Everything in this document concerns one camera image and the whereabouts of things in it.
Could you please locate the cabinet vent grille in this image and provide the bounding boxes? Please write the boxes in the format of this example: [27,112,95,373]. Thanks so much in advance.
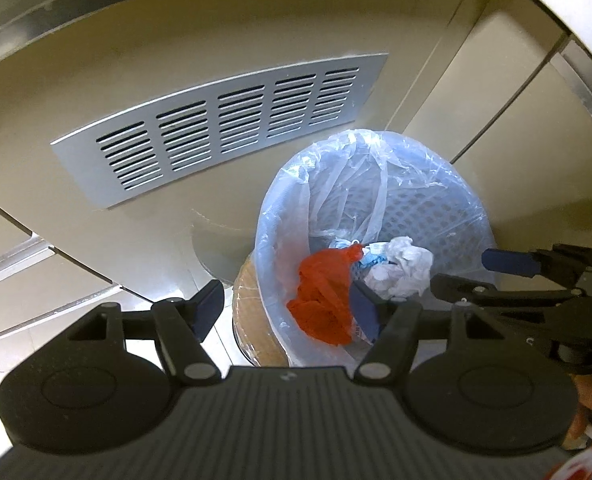
[50,53,387,208]

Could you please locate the trash bin with liner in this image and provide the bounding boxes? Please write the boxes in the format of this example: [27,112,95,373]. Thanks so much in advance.
[253,130,497,370]

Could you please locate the white paper ball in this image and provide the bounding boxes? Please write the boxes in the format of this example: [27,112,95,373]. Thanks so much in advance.
[364,236,433,300]

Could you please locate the blue face mask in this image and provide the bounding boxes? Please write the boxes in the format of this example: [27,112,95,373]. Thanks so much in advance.
[328,238,388,278]

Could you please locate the person's right hand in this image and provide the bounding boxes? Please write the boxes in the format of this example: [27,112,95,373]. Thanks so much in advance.
[564,374,592,450]

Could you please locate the orange plastic bag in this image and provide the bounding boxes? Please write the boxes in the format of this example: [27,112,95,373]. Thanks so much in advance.
[287,244,363,346]

